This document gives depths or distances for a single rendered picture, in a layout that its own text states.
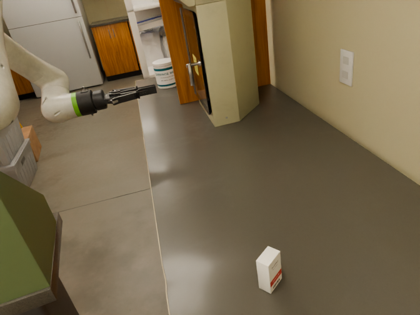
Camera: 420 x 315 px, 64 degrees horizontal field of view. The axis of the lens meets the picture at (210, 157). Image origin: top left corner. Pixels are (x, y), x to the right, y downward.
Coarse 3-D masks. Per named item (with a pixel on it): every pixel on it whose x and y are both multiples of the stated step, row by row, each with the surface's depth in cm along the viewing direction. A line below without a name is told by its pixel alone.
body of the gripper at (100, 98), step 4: (92, 92) 127; (96, 92) 127; (100, 92) 127; (108, 92) 133; (96, 96) 126; (100, 96) 127; (104, 96) 129; (108, 96) 129; (112, 96) 128; (116, 96) 129; (96, 100) 126; (100, 100) 127; (104, 100) 127; (108, 100) 127; (96, 104) 127; (100, 104) 127; (104, 104) 128; (100, 108) 129; (104, 108) 130
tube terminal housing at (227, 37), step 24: (216, 0) 119; (240, 0) 128; (216, 24) 123; (240, 24) 131; (216, 48) 126; (240, 48) 133; (216, 72) 131; (240, 72) 136; (216, 96) 135; (240, 96) 139; (216, 120) 140; (240, 120) 142
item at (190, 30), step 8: (184, 8) 137; (184, 16) 140; (192, 16) 121; (184, 24) 146; (192, 24) 126; (192, 32) 130; (192, 40) 134; (192, 48) 139; (200, 48) 126; (192, 56) 145; (200, 56) 127; (200, 64) 131; (192, 72) 157; (200, 72) 136; (200, 80) 140; (200, 88) 146; (200, 96) 152; (208, 96) 135; (208, 104) 137; (208, 112) 140
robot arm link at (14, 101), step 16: (0, 0) 89; (0, 16) 87; (0, 32) 84; (0, 48) 81; (0, 64) 78; (0, 80) 76; (0, 96) 74; (16, 96) 78; (0, 112) 74; (16, 112) 79; (0, 128) 78
